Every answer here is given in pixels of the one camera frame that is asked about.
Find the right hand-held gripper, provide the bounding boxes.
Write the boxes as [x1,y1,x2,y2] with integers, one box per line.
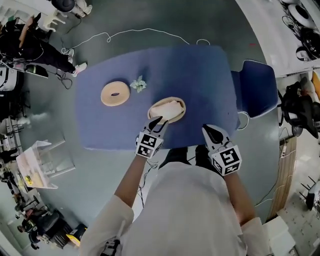
[201,124,243,177]

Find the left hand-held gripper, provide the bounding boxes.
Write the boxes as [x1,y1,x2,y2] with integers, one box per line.
[134,115,169,160]

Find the white tissues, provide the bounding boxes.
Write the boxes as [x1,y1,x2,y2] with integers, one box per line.
[149,98,185,122]

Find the round beige tissue box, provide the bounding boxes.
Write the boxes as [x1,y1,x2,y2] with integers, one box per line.
[146,96,187,125]

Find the person's right forearm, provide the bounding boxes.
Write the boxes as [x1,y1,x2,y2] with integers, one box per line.
[223,171,256,226]

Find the person's left forearm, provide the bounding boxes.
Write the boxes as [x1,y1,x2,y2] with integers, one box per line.
[113,155,149,209]

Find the clear acrylic box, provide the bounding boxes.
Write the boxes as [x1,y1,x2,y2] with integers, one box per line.
[15,140,76,190]

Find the small pale green plant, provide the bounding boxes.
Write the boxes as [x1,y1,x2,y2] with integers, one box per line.
[129,75,148,94]

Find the round beige lid with hole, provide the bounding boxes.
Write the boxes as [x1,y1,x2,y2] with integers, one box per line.
[100,80,131,107]

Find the blue tablecloth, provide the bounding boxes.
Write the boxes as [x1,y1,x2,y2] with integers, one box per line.
[74,45,242,152]

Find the blue chair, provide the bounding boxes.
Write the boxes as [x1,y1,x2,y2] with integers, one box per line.
[230,59,279,119]

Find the person's white shirt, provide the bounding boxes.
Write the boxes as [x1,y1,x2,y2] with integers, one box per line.
[78,161,272,256]

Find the black bag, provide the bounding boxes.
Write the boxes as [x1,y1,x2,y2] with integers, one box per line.
[276,80,320,140]

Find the black round device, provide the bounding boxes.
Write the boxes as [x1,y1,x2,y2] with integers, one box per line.
[299,26,320,61]

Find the white round device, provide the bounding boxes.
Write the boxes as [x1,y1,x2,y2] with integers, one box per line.
[286,3,315,26]

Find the white plastic stool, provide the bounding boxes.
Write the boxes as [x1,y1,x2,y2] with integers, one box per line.
[36,10,68,33]

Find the white cable by chair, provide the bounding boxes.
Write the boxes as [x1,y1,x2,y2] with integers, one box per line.
[236,110,251,131]

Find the long white floor cable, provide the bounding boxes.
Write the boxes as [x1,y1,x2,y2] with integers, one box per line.
[60,27,211,56]

